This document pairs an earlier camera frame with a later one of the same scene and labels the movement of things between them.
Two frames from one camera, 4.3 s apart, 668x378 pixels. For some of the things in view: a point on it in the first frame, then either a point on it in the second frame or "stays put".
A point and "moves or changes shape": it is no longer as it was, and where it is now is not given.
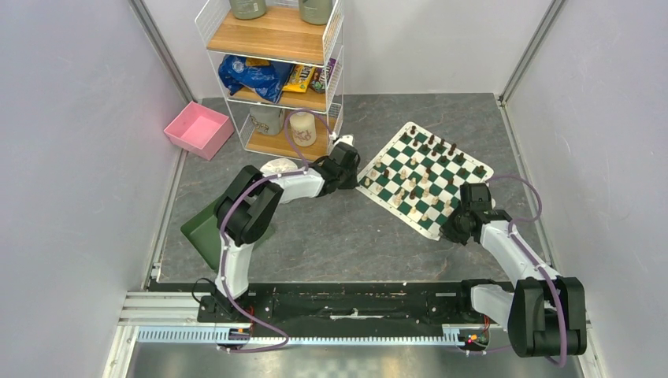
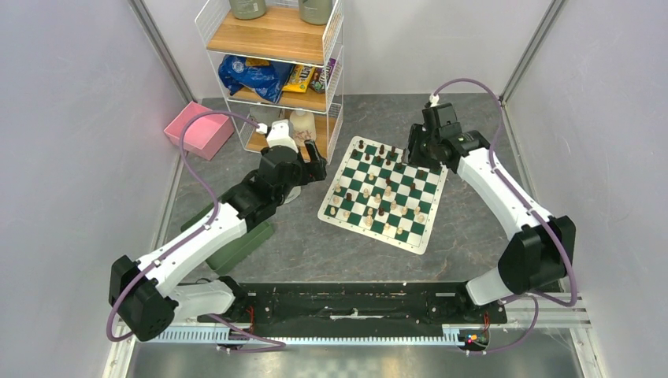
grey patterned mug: x=268 y=120 stays put
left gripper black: x=351 y=183 to x=313 y=170
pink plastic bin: x=200 y=130 stays put
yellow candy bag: x=298 y=79 stays put
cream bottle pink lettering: x=303 y=127 stays put
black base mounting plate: x=295 y=305 stays put
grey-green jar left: x=248 y=9 stays put
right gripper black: x=448 y=232 to x=417 y=132
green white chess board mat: x=418 y=177 moves or changes shape
